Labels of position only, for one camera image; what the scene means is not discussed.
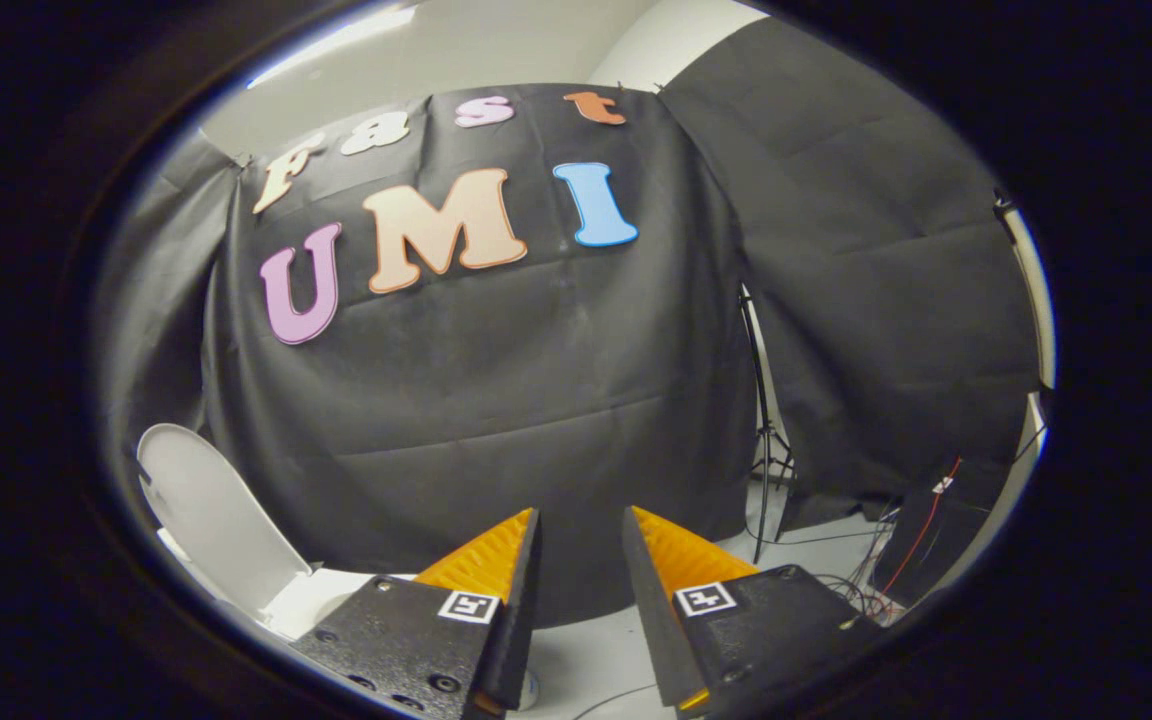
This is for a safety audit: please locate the black floor cable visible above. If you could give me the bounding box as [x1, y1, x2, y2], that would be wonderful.
[571, 683, 659, 720]

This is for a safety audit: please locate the black tripod stand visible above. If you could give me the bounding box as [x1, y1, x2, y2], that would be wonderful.
[739, 285, 797, 564]

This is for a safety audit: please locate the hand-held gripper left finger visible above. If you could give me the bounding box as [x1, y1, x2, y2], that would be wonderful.
[291, 507, 544, 719]

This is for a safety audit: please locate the red cable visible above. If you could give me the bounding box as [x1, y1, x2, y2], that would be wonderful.
[881, 458, 964, 596]

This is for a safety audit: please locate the white board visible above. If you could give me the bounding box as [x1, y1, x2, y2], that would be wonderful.
[996, 195, 1056, 393]

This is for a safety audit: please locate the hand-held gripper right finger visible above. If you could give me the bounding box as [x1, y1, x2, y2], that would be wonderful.
[622, 505, 882, 717]

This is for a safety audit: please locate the tangle of floor cables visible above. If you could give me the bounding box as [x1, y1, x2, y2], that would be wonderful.
[816, 570, 903, 622]

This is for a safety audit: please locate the black backdrop cloth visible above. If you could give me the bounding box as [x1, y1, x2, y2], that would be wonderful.
[201, 83, 762, 628]
[96, 135, 242, 471]
[658, 15, 1042, 503]

